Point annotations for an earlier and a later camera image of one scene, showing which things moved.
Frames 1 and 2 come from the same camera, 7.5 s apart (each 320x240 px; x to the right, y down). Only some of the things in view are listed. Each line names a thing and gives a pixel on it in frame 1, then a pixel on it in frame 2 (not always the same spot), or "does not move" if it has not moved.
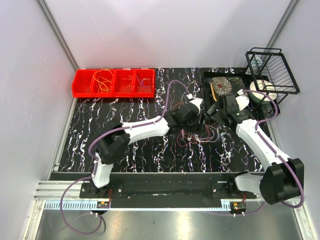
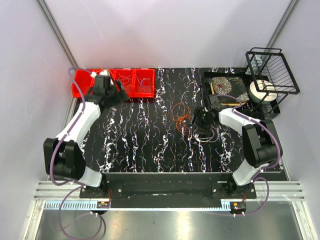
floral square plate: (227, 85) does not move
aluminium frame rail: (54, 190) does not move
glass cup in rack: (256, 62) does not move
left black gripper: (200, 128) -> (123, 94)
